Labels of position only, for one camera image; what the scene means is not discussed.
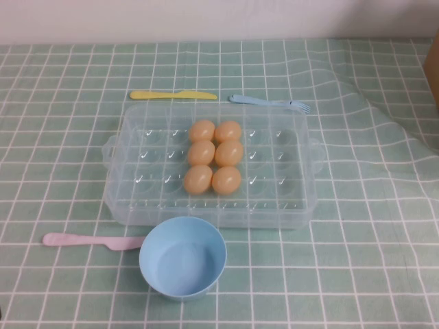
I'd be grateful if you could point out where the beige plastic egg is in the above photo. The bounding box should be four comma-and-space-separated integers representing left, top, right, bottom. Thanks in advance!
214, 120, 243, 143
214, 140, 245, 168
187, 140, 216, 166
189, 119, 217, 143
183, 164, 214, 196
211, 166, 242, 196

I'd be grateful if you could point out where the transparent plastic egg box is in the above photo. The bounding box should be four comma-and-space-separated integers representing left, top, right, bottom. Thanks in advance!
102, 101, 326, 231

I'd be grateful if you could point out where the brown cardboard box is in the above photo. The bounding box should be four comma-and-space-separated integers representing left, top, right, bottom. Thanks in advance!
424, 40, 439, 110

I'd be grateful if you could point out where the light blue plastic fork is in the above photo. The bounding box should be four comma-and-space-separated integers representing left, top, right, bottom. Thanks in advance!
228, 94, 312, 114

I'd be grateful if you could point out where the yellow plastic knife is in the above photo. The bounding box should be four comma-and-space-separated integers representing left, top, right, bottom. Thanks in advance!
129, 90, 218, 101

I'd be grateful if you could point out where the light blue plastic bowl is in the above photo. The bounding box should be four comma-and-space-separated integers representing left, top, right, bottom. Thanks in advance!
139, 216, 228, 303

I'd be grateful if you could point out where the pink plastic knife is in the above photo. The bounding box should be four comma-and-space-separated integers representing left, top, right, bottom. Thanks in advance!
42, 232, 147, 252

